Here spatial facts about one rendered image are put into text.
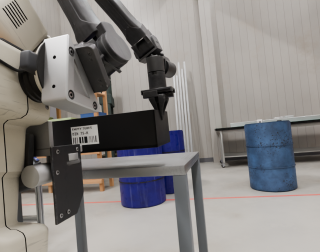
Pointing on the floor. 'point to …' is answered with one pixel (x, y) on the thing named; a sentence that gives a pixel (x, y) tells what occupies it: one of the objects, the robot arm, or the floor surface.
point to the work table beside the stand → (90, 163)
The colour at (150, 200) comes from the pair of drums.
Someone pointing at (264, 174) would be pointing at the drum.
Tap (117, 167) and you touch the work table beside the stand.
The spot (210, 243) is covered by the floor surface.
